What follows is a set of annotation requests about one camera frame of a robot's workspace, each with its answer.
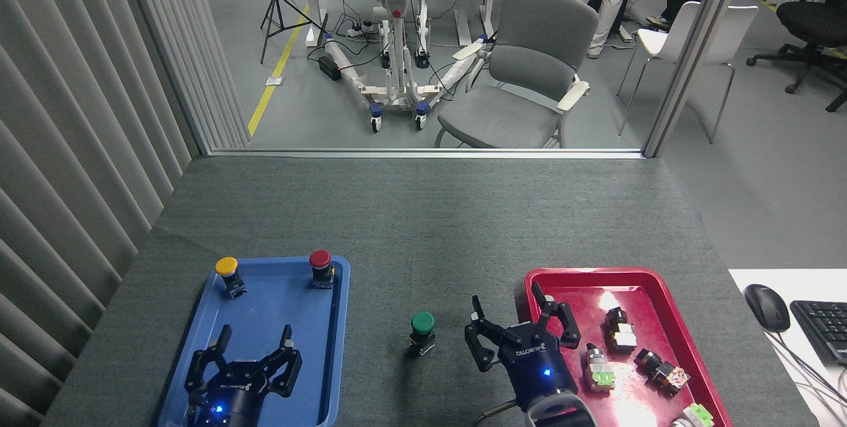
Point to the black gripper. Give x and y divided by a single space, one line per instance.
235 390
536 364

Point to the green push button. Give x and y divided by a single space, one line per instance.
422 322

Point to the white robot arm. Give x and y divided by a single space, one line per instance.
561 414

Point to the yellow push button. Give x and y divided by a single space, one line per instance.
227 265

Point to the red push button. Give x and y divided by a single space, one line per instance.
320 259

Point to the blue plastic tray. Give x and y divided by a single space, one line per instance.
265 308

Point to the red plastic tray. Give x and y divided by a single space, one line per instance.
635 294

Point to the black computer mouse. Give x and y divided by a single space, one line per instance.
766 306

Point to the grey armchair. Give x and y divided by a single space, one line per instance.
529 69

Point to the silver floor outlet plate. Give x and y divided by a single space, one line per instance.
274 81

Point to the black keyboard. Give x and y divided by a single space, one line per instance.
824 331

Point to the white wheeled stand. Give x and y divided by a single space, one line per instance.
397 49

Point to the black power adapter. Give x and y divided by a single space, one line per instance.
329 67

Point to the white power strip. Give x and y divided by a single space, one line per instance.
360 31

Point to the black tripod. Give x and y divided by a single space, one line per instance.
276 3

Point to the white chair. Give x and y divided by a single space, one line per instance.
734 26

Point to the black office chair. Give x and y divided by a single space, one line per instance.
814 20

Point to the silver green switch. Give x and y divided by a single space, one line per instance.
599 371

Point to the black white switch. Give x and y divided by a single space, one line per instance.
621 334

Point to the black amber switch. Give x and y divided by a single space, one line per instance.
665 374

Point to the white green switch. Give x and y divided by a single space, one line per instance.
696 416

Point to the silver post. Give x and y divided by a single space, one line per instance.
695 49

